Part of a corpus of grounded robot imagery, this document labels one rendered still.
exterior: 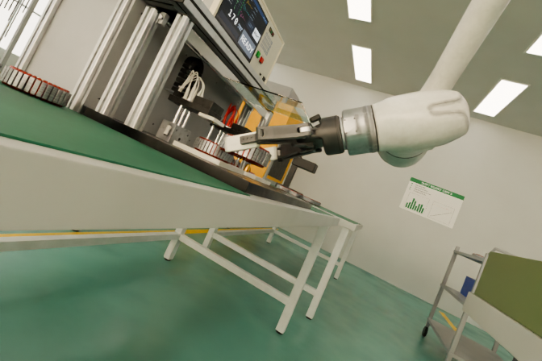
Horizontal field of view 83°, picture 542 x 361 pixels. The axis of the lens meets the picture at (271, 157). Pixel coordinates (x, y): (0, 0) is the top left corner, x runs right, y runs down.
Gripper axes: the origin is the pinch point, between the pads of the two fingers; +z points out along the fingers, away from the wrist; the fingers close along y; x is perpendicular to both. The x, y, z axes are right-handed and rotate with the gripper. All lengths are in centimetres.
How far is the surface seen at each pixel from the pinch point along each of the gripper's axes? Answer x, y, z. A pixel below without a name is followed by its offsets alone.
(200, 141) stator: -7.1, -8.4, 15.7
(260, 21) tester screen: -52, -27, 2
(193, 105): -18.5, -10.1, 18.6
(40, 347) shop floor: 47, -22, 84
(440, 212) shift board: 5, -546, -141
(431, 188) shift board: -37, -545, -135
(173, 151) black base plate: -0.6, 6.3, 13.6
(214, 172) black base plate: 5.1, 6.3, 4.4
